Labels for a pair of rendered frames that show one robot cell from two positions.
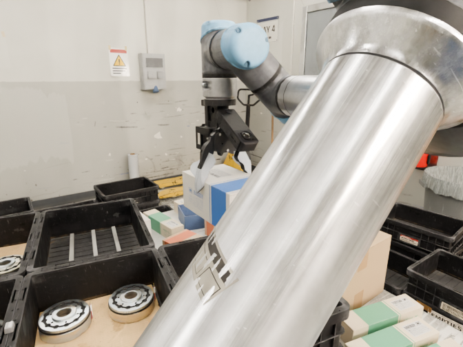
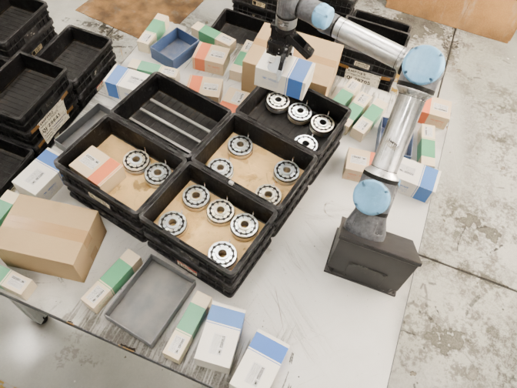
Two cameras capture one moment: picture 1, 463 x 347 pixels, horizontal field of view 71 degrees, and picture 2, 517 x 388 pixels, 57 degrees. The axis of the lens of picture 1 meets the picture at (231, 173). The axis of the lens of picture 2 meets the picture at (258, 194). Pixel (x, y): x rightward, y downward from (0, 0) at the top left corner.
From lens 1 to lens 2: 141 cm
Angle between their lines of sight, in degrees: 50
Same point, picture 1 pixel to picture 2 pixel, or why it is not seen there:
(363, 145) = (415, 118)
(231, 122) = (298, 42)
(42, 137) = not seen: outside the picture
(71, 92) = not seen: outside the picture
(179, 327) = (391, 156)
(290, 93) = (343, 36)
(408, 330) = (359, 101)
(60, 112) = not seen: outside the picture
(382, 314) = (346, 96)
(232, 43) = (323, 23)
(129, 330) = (251, 160)
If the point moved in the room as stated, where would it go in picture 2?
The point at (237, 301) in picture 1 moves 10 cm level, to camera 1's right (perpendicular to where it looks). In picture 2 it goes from (400, 149) to (423, 137)
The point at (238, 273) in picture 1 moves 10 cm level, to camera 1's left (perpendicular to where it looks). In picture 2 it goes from (399, 145) to (375, 158)
